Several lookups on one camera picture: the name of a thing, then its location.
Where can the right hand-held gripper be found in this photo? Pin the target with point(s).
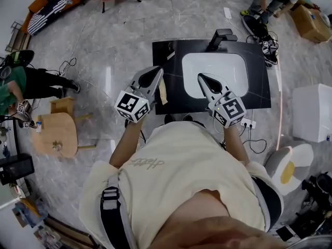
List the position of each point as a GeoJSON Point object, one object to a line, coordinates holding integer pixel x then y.
{"type": "Point", "coordinates": [229, 110]}

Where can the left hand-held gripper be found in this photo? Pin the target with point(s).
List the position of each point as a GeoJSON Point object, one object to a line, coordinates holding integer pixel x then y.
{"type": "Point", "coordinates": [132, 108]}

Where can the person's left forearm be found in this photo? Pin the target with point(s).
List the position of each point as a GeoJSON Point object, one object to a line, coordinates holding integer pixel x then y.
{"type": "Point", "coordinates": [124, 144]}

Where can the person's right forearm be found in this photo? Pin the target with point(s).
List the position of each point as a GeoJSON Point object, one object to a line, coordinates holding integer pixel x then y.
{"type": "Point", "coordinates": [236, 144]}

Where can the white sink basin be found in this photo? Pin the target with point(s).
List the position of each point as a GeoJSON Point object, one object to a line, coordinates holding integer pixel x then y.
{"type": "Point", "coordinates": [215, 63]}

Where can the black vanity counter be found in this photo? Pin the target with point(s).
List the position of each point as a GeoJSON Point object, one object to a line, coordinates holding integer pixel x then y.
{"type": "Point", "coordinates": [168, 69]}

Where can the person's black shoe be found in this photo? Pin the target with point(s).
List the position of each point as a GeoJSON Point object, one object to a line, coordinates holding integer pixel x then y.
{"type": "Point", "coordinates": [168, 118]}
{"type": "Point", "coordinates": [188, 117]}

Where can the black faucet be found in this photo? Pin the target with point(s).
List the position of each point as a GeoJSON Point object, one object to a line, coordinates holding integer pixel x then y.
{"type": "Point", "coordinates": [220, 36]}

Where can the white power strip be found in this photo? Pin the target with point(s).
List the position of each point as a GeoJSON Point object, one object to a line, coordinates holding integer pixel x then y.
{"type": "Point", "coordinates": [227, 13]}
{"type": "Point", "coordinates": [248, 123]}

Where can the black oval board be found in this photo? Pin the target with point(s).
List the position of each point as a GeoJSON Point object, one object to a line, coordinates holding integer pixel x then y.
{"type": "Point", "coordinates": [252, 26]}

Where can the person's cream t-shirt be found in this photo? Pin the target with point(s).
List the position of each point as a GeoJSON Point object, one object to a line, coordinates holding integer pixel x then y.
{"type": "Point", "coordinates": [181, 152]}

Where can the small brown box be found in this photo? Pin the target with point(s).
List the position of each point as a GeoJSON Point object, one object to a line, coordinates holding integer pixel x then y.
{"type": "Point", "coordinates": [62, 105]}

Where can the white box cabinet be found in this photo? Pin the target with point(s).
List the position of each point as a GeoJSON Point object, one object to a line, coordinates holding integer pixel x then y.
{"type": "Point", "coordinates": [312, 113]}

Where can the round wooden table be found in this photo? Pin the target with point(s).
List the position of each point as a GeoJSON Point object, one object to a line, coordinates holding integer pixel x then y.
{"type": "Point", "coordinates": [57, 131]}

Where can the grey white armchair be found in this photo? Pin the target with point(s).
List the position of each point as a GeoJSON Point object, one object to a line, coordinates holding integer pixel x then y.
{"type": "Point", "coordinates": [288, 162]}

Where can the small potted plant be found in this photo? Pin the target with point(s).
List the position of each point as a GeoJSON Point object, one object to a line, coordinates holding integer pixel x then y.
{"type": "Point", "coordinates": [57, 145]}

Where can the cardboard box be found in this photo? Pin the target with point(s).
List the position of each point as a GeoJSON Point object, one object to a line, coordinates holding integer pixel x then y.
{"type": "Point", "coordinates": [310, 25]}

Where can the white blue packet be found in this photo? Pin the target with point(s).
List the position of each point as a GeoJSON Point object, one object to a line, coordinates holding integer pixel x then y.
{"type": "Point", "coordinates": [39, 126]}

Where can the black white striped blanket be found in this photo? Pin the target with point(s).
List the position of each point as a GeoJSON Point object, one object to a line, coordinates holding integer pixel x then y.
{"type": "Point", "coordinates": [49, 12]}

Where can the person's face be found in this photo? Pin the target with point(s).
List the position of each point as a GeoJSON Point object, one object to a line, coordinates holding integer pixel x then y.
{"type": "Point", "coordinates": [212, 227]}

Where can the black equipment pile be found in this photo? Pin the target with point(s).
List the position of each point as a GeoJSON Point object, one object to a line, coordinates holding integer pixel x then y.
{"type": "Point", "coordinates": [316, 198]}

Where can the black box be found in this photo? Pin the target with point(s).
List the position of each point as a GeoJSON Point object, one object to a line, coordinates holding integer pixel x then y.
{"type": "Point", "coordinates": [15, 168]}

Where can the black tablet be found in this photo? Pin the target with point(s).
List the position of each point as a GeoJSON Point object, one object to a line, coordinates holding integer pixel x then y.
{"type": "Point", "coordinates": [284, 233]}

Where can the clutter pile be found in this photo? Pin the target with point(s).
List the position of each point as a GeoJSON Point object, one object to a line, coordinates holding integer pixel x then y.
{"type": "Point", "coordinates": [28, 211]}

